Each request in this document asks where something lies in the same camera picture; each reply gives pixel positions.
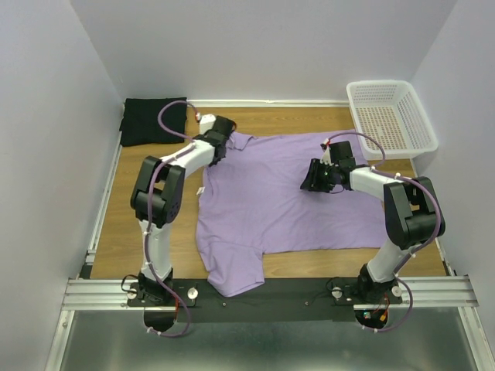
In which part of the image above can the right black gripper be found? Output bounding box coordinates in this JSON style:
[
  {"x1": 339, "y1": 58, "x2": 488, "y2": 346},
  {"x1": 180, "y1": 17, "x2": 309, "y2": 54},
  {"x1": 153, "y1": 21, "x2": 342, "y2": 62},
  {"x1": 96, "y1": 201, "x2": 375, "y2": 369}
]
[{"x1": 299, "y1": 158, "x2": 338, "y2": 193}]

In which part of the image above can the purple t shirt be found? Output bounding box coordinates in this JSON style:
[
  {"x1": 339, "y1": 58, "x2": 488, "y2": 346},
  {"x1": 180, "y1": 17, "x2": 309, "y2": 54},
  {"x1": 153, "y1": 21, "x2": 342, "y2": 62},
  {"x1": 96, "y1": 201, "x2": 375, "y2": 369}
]
[{"x1": 196, "y1": 132, "x2": 387, "y2": 297}]

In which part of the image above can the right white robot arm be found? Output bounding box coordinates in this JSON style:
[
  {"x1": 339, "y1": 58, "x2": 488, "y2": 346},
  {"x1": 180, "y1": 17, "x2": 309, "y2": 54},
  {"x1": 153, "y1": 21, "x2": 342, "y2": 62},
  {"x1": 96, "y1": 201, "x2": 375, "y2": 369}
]
[{"x1": 300, "y1": 140, "x2": 446, "y2": 303}]

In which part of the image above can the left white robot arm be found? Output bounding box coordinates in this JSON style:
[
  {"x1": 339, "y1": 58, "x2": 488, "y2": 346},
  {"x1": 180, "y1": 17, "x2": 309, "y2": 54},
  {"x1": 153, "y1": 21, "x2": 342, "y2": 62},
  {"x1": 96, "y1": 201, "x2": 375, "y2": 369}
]
[{"x1": 130, "y1": 114, "x2": 236, "y2": 305}]

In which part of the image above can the folded black t shirt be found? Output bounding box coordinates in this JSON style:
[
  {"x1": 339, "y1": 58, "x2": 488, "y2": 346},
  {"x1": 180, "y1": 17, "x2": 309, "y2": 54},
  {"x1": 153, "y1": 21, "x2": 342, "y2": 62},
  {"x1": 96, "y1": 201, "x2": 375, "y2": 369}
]
[{"x1": 119, "y1": 97, "x2": 187, "y2": 147}]

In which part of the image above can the white plastic basket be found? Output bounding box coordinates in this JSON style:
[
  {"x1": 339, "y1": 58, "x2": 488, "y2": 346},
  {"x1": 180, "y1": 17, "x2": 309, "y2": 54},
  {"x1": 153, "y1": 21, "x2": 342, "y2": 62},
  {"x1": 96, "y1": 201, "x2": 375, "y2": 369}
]
[{"x1": 346, "y1": 80, "x2": 439, "y2": 161}]

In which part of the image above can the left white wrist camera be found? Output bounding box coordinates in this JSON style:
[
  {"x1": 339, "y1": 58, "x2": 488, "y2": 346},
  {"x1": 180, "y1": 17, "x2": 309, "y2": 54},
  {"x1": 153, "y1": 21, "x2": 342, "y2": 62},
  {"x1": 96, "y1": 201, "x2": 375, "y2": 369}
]
[{"x1": 195, "y1": 113, "x2": 217, "y2": 134}]

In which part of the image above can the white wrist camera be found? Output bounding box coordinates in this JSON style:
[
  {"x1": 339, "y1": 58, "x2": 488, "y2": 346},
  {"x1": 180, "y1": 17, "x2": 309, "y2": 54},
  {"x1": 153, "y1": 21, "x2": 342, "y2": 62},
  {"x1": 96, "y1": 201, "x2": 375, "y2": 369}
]
[
  {"x1": 319, "y1": 140, "x2": 333, "y2": 165},
  {"x1": 195, "y1": 113, "x2": 217, "y2": 134}
]

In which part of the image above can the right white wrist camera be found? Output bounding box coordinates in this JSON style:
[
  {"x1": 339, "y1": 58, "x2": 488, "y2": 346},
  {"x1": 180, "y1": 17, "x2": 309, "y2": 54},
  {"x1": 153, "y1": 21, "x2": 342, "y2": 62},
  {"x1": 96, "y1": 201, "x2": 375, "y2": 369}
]
[{"x1": 319, "y1": 140, "x2": 333, "y2": 165}]

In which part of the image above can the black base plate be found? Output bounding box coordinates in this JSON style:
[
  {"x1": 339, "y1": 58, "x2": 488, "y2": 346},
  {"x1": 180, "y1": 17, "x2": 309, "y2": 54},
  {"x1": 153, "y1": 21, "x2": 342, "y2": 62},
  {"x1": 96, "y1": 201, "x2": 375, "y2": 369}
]
[{"x1": 121, "y1": 275, "x2": 405, "y2": 332}]

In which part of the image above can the aluminium frame rail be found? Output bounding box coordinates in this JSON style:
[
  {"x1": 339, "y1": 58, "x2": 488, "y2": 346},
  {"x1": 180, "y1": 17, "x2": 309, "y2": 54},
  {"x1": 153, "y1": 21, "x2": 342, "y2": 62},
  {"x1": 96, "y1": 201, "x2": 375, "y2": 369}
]
[{"x1": 46, "y1": 244, "x2": 494, "y2": 370}]

